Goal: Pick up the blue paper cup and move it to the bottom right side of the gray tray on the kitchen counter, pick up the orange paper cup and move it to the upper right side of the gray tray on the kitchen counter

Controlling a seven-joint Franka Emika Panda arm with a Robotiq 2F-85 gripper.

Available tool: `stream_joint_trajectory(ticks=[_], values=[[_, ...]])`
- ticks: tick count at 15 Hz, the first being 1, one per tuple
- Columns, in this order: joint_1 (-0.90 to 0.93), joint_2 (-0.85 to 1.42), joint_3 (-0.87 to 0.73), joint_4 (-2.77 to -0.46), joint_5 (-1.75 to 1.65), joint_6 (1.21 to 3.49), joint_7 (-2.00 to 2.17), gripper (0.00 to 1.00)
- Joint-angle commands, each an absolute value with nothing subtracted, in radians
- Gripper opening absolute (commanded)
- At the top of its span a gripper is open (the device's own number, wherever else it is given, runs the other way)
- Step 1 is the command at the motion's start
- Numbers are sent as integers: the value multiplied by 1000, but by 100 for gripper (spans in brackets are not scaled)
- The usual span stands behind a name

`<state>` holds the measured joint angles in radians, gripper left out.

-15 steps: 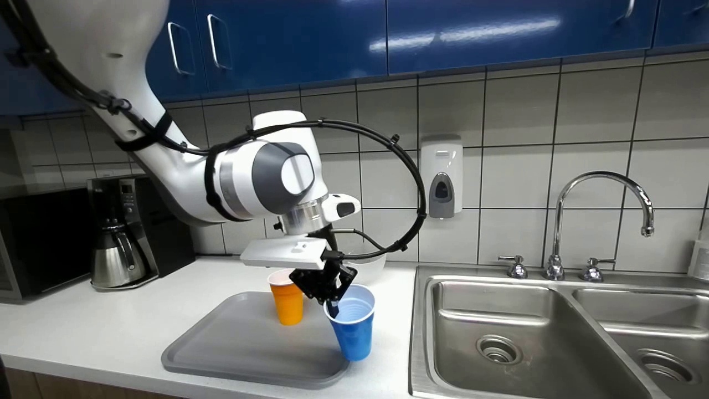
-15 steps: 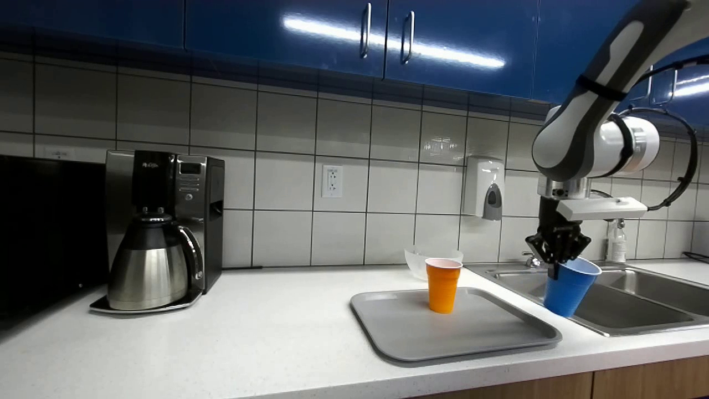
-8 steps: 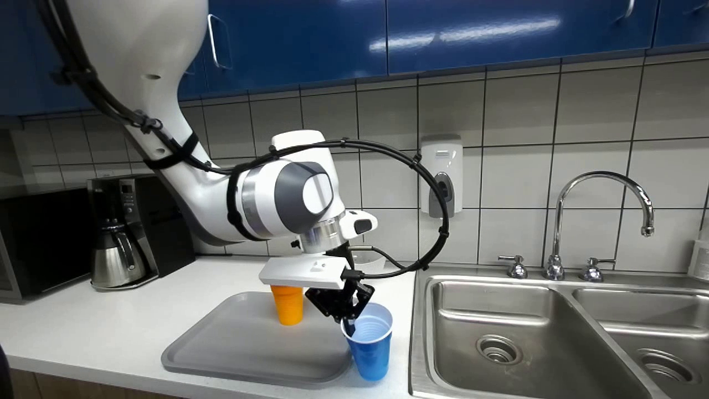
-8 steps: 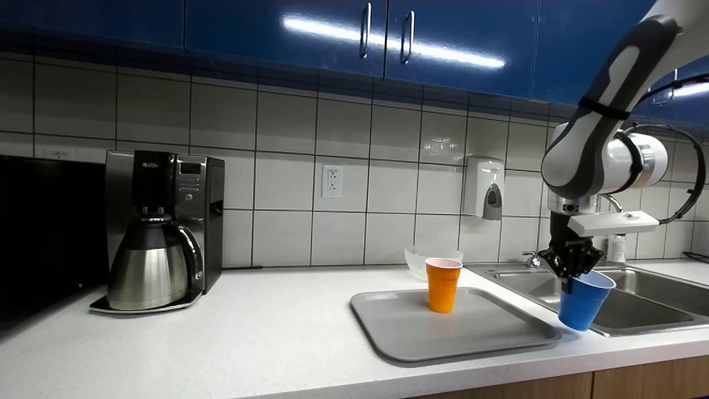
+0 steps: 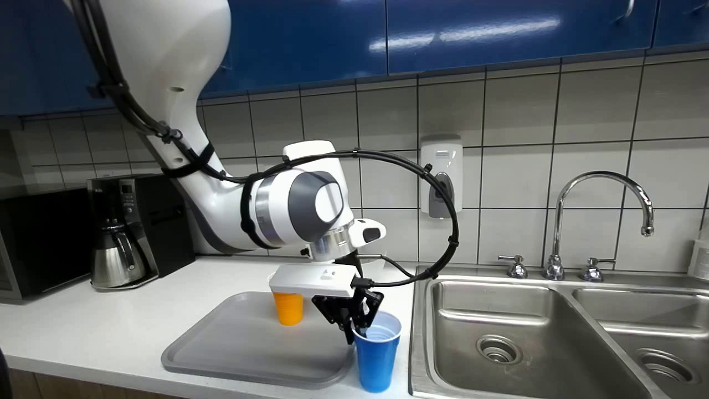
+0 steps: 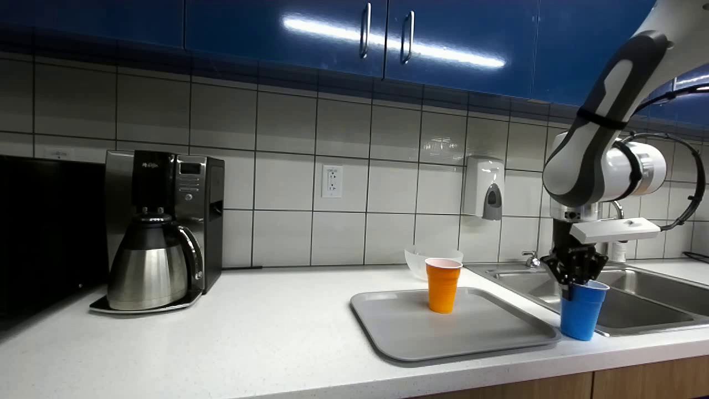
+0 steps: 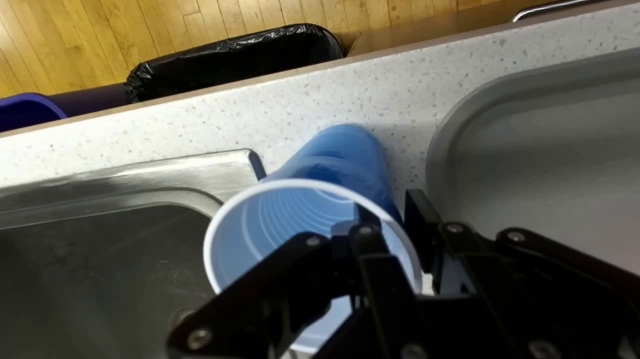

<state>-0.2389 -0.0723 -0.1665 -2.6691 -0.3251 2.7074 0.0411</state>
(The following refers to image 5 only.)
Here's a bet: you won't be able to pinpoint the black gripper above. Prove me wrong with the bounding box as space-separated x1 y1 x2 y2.
311 288 387 348

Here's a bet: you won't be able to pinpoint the blue plastic cup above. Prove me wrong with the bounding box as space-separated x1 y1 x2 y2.
350 308 406 396

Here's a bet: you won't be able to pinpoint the orange plastic cup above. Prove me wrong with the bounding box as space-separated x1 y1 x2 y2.
271 290 309 329

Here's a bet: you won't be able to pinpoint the gray plastic tray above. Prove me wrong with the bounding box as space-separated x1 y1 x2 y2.
160 288 357 393

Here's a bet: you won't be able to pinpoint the stainless steel double sink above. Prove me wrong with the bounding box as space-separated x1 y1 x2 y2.
406 267 709 399

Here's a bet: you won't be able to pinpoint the black steel coffee maker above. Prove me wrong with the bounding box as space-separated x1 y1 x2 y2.
86 172 200 292

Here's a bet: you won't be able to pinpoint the stainless steel coffee carafe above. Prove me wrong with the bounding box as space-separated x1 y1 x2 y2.
90 220 150 290

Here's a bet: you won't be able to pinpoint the chrome gooseneck faucet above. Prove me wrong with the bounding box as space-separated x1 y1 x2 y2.
542 168 658 282

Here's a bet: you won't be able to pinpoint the wooden base cabinet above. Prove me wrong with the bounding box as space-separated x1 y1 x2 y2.
4 366 190 399

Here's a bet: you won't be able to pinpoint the black microwave oven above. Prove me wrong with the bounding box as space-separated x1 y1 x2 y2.
0 187 99 306

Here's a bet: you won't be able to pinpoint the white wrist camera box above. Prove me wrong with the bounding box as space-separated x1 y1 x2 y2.
265 263 358 302

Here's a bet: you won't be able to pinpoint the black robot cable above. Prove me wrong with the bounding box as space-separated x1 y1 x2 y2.
70 0 464 290

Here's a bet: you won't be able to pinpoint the chrome faucet handle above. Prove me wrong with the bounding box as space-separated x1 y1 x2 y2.
580 255 618 285
496 253 531 282

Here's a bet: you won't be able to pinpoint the white wall soap dispenser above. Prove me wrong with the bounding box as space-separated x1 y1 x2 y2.
417 136 466 221

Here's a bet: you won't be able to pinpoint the blue glossy wall cabinets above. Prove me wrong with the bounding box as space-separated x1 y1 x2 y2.
0 0 709 121

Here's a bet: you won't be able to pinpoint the black curved foreground cable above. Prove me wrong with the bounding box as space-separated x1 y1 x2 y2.
0 351 14 399

